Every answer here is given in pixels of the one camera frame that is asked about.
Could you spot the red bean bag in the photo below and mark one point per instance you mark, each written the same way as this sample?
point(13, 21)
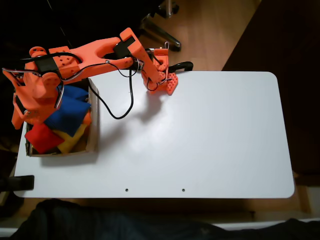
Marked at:
point(42, 138)

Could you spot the blue bean bag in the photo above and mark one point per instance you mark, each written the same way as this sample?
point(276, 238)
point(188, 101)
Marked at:
point(72, 110)

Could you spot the yellow bean bag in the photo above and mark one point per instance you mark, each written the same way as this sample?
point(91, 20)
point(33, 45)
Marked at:
point(71, 141)

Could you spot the small orange bean bag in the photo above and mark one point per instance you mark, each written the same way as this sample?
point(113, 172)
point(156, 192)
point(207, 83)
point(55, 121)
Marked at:
point(88, 118)

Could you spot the brown cardboard box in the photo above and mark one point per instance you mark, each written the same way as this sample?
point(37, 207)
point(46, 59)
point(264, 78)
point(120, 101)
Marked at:
point(93, 125)

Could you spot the black clamp at table corner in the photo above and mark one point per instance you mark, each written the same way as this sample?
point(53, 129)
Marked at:
point(22, 182)

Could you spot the grey office chair base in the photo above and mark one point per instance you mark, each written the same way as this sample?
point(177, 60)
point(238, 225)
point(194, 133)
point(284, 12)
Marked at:
point(162, 33)

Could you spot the orange camera mount with camera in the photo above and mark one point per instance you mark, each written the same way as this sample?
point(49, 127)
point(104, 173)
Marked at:
point(12, 77)

